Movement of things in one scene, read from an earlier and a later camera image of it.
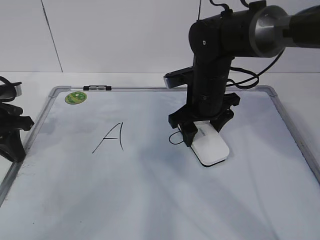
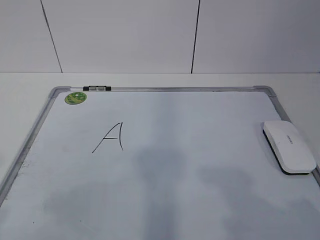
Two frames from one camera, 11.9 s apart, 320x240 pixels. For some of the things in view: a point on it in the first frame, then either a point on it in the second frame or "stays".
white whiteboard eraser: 209,147 -> 293,155
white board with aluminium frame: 103,163 stays
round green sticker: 75,97 stays
